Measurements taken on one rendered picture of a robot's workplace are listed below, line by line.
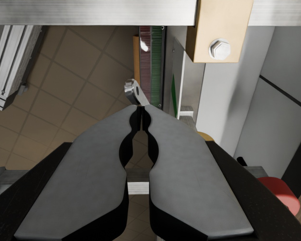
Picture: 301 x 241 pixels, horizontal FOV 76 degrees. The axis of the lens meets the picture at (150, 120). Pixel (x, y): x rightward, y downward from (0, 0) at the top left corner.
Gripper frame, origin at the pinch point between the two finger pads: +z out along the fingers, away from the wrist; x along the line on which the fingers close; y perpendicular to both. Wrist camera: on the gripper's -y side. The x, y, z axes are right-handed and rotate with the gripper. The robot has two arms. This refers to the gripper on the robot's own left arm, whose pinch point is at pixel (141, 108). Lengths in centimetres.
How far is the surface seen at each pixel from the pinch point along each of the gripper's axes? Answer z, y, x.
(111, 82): 96, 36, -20
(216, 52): 9.0, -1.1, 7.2
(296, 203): 5.4, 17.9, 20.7
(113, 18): 11.2, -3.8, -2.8
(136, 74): 89, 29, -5
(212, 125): 34.1, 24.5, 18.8
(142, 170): 12.4, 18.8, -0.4
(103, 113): 96, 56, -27
